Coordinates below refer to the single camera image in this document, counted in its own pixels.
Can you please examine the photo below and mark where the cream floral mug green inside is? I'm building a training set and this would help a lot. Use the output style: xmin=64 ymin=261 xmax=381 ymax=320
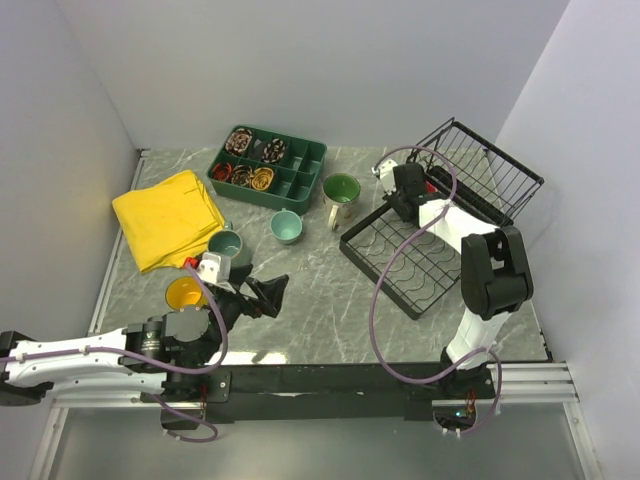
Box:
xmin=322 ymin=173 xmax=361 ymax=231

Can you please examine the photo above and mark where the teal glazed stoneware mug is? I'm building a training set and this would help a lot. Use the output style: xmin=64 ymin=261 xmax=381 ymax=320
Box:
xmin=207 ymin=222 xmax=252 ymax=268

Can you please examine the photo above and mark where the brown speckled rolled tie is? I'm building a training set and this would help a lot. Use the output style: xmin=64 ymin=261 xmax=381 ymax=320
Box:
xmin=230 ymin=165 xmax=253 ymax=188

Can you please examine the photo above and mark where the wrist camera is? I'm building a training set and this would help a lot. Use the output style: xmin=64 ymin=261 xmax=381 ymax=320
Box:
xmin=183 ymin=252 xmax=234 ymax=292
xmin=372 ymin=159 xmax=398 ymax=194

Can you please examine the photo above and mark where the black wire dish rack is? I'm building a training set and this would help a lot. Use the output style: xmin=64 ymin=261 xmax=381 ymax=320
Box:
xmin=340 ymin=118 xmax=544 ymax=320

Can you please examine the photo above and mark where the mint green teacup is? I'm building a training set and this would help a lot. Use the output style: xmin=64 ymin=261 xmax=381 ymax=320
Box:
xmin=270 ymin=209 xmax=303 ymax=245

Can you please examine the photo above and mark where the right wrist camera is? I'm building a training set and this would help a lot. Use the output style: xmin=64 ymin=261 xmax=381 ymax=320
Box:
xmin=372 ymin=159 xmax=398 ymax=194

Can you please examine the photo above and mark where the yellow gold rolled tie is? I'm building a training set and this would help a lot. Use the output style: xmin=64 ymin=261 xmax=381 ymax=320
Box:
xmin=250 ymin=167 xmax=275 ymax=192

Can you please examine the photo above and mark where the orange black rolled tie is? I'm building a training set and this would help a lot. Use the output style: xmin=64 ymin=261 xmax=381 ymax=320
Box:
xmin=211 ymin=162 xmax=233 ymax=182

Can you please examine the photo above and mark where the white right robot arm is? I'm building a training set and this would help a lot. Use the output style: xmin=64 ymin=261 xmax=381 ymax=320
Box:
xmin=376 ymin=160 xmax=534 ymax=398

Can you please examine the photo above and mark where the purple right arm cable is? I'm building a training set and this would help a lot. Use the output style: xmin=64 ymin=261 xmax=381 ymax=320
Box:
xmin=368 ymin=145 xmax=503 ymax=439

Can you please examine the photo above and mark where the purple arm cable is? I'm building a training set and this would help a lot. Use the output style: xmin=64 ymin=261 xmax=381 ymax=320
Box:
xmin=368 ymin=145 xmax=503 ymax=439
xmin=0 ymin=264 xmax=230 ymax=444

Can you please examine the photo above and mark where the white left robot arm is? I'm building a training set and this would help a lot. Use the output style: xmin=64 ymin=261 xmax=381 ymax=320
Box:
xmin=1 ymin=259 xmax=290 ymax=407

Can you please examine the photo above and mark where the green divided organizer tray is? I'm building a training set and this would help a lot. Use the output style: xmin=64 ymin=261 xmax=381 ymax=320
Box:
xmin=207 ymin=125 xmax=327 ymax=215

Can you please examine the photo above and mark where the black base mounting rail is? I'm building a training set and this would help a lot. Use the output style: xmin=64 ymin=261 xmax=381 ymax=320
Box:
xmin=141 ymin=363 xmax=497 ymax=424

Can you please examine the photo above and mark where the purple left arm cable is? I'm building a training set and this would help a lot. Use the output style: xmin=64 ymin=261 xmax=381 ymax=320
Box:
xmin=0 ymin=264 xmax=230 ymax=444

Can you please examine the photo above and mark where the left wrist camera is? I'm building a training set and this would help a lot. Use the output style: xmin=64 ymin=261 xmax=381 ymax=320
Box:
xmin=183 ymin=252 xmax=234 ymax=292

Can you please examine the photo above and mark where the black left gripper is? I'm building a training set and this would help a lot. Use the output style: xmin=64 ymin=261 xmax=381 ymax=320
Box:
xmin=199 ymin=265 xmax=289 ymax=364

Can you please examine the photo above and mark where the yellow folded cloth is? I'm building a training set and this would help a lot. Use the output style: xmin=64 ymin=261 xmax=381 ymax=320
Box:
xmin=112 ymin=170 xmax=225 ymax=274

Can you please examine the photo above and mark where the black white rolled tie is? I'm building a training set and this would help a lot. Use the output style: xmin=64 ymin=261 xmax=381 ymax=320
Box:
xmin=261 ymin=137 xmax=287 ymax=164

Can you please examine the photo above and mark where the yellow cup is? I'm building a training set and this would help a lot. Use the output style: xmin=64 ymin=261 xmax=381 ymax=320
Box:
xmin=165 ymin=276 xmax=208 ymax=310

